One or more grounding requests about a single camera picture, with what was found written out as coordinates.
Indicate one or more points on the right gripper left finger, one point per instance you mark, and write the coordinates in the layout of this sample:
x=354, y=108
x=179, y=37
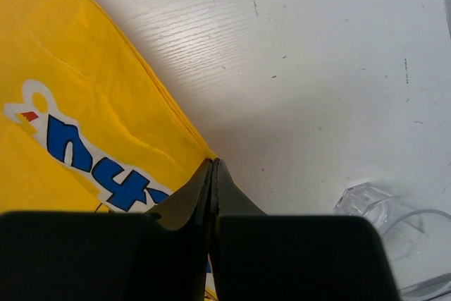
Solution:
x=157, y=255

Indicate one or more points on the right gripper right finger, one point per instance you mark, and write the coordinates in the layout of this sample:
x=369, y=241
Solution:
x=255, y=256

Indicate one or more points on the yellow pikachu cloth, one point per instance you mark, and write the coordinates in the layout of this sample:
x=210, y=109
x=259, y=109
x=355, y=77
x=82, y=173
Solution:
x=86, y=125

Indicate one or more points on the clear plastic cup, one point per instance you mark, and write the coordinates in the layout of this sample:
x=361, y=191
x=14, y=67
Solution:
x=416, y=239

